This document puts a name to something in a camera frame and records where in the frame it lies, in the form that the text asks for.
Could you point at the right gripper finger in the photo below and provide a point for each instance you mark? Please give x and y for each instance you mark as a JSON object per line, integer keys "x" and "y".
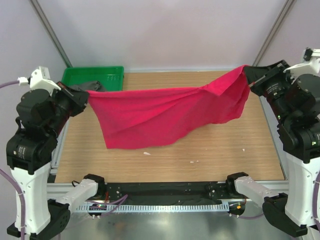
{"x": 255, "y": 73}
{"x": 257, "y": 87}

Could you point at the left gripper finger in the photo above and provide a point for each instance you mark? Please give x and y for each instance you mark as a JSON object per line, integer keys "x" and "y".
{"x": 78, "y": 105}
{"x": 73, "y": 93}

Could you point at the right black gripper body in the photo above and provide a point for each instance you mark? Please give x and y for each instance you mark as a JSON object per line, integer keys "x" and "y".
{"x": 277, "y": 84}

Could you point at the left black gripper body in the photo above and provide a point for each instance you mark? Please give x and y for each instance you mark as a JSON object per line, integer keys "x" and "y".
{"x": 63, "y": 100}

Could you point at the pink red t-shirt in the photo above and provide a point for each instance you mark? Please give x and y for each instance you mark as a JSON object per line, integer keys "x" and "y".
{"x": 137, "y": 119}

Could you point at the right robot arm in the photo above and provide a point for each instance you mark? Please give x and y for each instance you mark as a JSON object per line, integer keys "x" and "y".
{"x": 293, "y": 93}

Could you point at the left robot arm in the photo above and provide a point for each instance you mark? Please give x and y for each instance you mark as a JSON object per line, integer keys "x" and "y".
{"x": 42, "y": 115}

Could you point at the grey t-shirt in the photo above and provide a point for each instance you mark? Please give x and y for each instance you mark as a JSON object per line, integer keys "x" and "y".
{"x": 89, "y": 86}

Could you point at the green plastic tray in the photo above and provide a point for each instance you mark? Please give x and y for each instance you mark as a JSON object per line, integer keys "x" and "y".
{"x": 111, "y": 77}

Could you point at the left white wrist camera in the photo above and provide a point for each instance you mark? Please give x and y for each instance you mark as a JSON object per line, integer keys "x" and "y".
{"x": 39, "y": 79}

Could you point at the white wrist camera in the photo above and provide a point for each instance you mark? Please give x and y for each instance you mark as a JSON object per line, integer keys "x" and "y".
{"x": 39, "y": 79}
{"x": 310, "y": 64}

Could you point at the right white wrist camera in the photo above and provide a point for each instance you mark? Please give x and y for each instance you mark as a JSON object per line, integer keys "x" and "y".
{"x": 310, "y": 64}

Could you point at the aluminium frame rail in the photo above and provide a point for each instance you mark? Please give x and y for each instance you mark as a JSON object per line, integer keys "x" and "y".
{"x": 215, "y": 189}

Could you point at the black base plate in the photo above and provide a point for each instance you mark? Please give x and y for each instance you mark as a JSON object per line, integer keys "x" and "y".
{"x": 172, "y": 200}

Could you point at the white slotted cable duct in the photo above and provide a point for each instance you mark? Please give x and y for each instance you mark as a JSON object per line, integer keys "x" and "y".
{"x": 87, "y": 208}

